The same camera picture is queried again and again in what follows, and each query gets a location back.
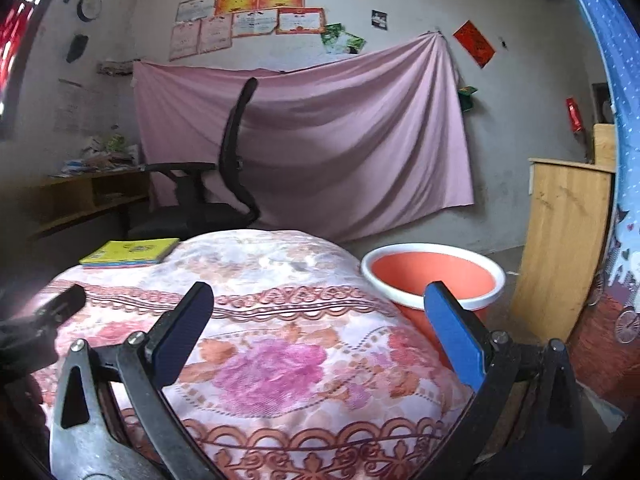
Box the pink hanging cloth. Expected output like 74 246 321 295
131 31 475 241

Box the wire wall rack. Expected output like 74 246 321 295
96 59 136 77

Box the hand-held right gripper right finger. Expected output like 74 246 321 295
415 281 586 480

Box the large wooden panel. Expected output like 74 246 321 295
511 157 617 343

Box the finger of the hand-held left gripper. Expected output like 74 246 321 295
35 284 87 328

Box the floral tablecloth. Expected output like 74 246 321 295
37 230 476 480

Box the red paper envelope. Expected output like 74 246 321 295
453 20 496 68

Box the black office chair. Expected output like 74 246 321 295
127 77 261 241

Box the red hanging packet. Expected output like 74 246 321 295
566 97 586 133

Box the pile of papers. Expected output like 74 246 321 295
50 130 143 177

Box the yellow book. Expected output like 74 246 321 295
79 238 181 268

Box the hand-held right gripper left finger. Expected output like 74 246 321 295
50 282 221 480

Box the orange bin with white rim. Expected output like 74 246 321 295
360 243 506 371

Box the wall calendar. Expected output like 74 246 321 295
52 80 83 136

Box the black hanging object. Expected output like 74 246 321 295
66 34 90 64

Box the wooden wall desk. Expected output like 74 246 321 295
30 167 151 238

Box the small wooden board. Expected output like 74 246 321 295
593 124 617 171

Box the bicycle print curtain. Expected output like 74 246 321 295
555 0 640 413

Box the red window hanging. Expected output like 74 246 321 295
0 0 31 121

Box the green plant photo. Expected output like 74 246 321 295
320 23 346 53
337 32 366 56

